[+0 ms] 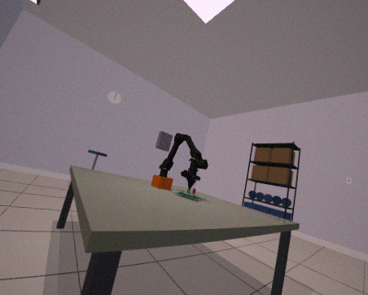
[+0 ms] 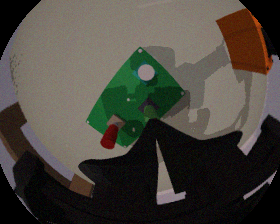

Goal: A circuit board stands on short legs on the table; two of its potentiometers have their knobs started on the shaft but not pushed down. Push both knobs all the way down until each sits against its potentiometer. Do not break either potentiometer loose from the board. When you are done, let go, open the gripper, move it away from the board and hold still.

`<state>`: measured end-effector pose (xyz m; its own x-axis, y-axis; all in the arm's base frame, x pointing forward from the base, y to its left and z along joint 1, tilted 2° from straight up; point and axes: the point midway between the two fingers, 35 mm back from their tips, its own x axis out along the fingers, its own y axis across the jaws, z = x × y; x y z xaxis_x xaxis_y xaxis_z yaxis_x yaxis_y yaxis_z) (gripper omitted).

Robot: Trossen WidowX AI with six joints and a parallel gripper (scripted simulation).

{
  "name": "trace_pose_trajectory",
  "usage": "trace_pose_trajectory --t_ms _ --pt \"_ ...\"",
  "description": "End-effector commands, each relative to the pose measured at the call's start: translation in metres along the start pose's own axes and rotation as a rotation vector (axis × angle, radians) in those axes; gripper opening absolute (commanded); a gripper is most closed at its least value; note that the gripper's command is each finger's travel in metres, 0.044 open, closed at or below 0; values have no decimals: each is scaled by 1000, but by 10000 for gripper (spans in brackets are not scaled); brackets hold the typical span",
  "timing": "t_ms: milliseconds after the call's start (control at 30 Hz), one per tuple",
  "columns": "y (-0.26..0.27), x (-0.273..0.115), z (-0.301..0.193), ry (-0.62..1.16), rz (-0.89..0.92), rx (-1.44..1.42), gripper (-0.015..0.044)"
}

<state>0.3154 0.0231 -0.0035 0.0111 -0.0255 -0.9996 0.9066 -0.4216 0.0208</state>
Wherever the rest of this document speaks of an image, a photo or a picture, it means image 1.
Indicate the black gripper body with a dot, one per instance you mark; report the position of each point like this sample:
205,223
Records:
193,174

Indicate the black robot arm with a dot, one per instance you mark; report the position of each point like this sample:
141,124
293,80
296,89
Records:
195,153

